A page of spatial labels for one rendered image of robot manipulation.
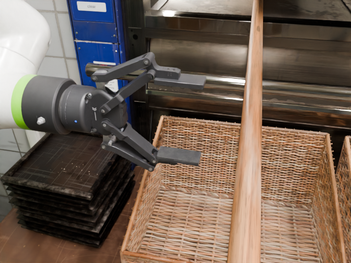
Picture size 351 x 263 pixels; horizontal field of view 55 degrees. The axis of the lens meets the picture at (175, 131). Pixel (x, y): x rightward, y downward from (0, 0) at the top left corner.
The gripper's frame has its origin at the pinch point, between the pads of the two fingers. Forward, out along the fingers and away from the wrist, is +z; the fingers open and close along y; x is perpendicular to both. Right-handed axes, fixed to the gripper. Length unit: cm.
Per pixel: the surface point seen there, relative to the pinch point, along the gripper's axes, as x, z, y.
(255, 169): 11.3, 9.0, -2.0
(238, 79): -18.7, 5.6, 0.8
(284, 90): -18.0, 14.3, 1.7
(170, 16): -56, -17, 0
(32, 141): -54, -74, 54
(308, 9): -72, 24, -1
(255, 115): -0.4, 8.7, -2.3
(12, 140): -56, -85, 56
